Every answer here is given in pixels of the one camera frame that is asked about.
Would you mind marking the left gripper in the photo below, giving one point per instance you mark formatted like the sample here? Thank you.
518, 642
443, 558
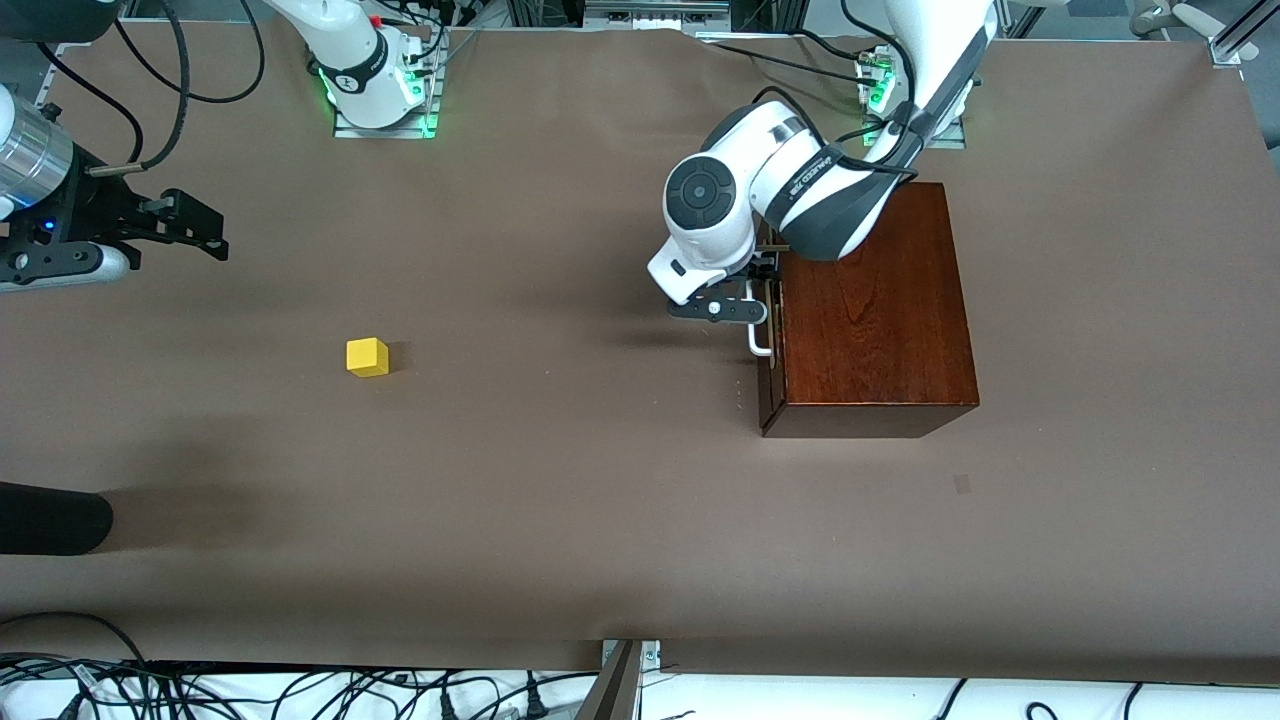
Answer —
765, 270

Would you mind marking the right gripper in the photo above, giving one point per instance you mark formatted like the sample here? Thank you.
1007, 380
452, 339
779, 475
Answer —
85, 212

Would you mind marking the yellow wooden cube block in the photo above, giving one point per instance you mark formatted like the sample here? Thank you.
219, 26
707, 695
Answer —
366, 358

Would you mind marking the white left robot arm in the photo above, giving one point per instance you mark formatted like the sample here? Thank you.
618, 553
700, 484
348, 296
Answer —
830, 190

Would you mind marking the dark brown wooden cabinet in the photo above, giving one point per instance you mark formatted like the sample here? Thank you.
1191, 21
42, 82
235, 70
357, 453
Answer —
880, 330

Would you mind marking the aluminium corner profile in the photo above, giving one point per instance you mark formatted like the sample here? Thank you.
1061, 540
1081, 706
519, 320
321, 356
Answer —
1232, 48
48, 88

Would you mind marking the white power strip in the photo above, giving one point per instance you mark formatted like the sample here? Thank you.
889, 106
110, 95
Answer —
655, 15

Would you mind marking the black cylindrical object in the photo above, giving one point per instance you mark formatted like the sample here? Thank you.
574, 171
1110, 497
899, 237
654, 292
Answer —
50, 520

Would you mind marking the brown paper table cover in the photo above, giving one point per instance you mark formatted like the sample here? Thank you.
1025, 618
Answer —
560, 520

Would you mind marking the white sheet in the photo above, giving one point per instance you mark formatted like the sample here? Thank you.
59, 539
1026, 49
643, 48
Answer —
800, 700

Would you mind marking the grey metal beam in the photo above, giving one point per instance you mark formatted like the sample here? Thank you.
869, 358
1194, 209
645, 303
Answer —
610, 690

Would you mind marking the grey chair part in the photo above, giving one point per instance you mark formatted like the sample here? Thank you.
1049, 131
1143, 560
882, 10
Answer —
1180, 18

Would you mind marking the black power plug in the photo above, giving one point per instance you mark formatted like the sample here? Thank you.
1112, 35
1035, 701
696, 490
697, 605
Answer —
535, 705
450, 707

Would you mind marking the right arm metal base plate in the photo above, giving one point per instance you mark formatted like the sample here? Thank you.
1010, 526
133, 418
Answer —
385, 132

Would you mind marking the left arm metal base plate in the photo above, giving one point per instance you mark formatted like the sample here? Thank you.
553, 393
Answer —
945, 140

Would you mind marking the silver metal corner bracket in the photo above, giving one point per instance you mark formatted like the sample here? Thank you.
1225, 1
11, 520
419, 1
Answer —
650, 655

